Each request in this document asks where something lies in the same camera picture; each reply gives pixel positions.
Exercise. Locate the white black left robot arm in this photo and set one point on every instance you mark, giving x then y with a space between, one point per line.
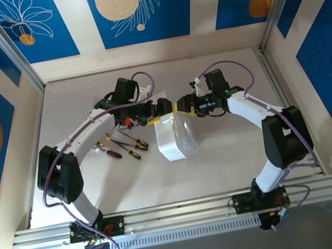
91 133

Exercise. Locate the aluminium side rail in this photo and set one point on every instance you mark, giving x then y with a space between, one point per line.
39 119
273 77

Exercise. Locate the aluminium corner post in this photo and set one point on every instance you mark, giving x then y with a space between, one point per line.
20 62
279 2

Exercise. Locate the yellow black needle file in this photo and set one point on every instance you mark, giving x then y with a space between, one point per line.
134 154
139 144
143 145

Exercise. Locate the translucent white plastic tool box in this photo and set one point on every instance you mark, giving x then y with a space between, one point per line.
170 142

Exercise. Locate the aluminium front frame beam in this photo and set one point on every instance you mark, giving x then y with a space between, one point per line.
180 215

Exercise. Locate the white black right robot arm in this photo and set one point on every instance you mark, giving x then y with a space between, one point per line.
245 108

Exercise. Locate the ratchet wrench red outline grip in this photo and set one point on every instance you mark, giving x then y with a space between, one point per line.
114 154

